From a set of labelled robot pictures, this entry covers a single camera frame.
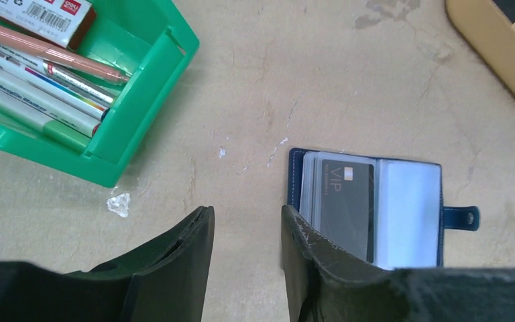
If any blue leather card holder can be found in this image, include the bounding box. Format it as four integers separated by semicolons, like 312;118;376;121
287;148;480;270

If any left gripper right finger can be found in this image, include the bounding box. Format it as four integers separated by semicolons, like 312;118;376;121
281;205;515;321

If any white red card box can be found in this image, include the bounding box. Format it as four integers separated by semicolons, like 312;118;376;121
0;0;97;50

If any tan oval tray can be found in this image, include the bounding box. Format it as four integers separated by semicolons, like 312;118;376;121
445;0;515;97

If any green plastic bin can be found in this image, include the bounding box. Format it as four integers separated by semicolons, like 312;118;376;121
0;1;199;187

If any pink pen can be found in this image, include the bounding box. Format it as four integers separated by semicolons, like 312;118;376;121
0;25;129;84

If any white marker pen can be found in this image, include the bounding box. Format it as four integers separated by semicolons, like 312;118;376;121
0;69;101;138

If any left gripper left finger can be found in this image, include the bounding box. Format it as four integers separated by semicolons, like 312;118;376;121
0;207;215;321

